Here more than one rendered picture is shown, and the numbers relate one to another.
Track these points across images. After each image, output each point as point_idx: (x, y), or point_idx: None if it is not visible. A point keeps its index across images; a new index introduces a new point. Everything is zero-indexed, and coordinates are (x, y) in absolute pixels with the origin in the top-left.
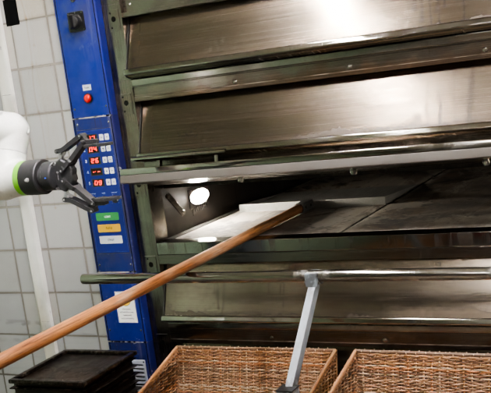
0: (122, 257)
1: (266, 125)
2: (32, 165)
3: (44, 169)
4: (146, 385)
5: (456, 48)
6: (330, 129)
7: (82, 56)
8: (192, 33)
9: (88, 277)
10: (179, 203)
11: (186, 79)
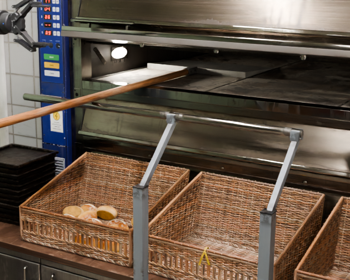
0: (58, 86)
1: (164, 10)
2: None
3: (3, 17)
4: (60, 174)
5: None
6: (205, 19)
7: None
8: None
9: (28, 96)
10: (103, 55)
11: None
